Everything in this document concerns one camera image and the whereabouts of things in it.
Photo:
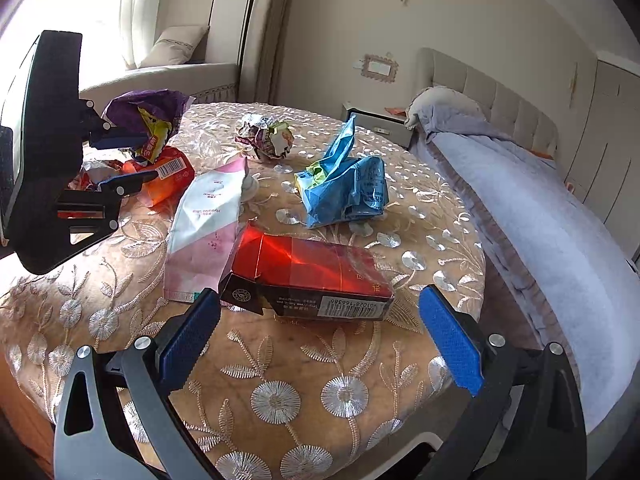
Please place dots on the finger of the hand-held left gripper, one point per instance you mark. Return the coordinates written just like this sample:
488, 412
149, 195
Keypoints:
130, 178
122, 138

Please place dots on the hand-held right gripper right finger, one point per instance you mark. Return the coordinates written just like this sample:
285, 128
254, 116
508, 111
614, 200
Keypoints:
450, 340

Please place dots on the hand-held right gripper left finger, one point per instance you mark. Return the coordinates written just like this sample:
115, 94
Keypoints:
190, 340

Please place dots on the purple snack bag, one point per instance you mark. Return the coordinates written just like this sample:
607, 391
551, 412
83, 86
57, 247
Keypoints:
130, 107

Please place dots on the red wrapper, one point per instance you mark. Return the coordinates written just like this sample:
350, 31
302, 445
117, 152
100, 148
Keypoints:
92, 170

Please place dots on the orange snack packet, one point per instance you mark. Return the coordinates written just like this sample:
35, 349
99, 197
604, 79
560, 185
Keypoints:
170, 180

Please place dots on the pink white wipes pack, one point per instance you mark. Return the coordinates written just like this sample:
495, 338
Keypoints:
200, 220

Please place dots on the red cardboard box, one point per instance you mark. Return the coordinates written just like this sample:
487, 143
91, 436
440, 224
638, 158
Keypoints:
310, 270

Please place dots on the colourful wrapper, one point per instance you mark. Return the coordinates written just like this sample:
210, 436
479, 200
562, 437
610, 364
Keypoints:
270, 137

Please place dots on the blue plastic bag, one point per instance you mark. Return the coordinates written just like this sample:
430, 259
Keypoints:
340, 185

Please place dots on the beige window seat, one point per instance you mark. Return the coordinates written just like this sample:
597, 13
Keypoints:
165, 79

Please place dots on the beige cushion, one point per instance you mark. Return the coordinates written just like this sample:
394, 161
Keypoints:
172, 47

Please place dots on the round table with embroidered cloth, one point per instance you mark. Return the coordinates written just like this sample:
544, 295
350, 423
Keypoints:
300, 360

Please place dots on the white curtain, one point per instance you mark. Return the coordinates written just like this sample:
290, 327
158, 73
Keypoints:
142, 10

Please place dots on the bed with blue-grey bedding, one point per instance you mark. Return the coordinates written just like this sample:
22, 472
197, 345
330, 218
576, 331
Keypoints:
540, 240

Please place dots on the orange bed cushion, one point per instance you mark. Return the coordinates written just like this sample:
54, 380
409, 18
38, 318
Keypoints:
544, 155

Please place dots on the white nightstand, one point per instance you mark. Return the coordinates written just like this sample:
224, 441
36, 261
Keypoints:
385, 132

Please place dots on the grey bed pillow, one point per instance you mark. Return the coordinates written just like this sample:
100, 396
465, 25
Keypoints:
440, 105

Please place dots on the orange item on nightstand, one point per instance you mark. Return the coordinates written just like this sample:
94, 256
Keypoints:
396, 109

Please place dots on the beige padded headboard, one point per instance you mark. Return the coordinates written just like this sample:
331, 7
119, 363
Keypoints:
500, 95

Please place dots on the beige wardrobe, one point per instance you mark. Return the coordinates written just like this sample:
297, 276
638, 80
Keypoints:
610, 135

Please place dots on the framed wall switch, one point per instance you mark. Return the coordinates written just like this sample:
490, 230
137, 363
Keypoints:
378, 67

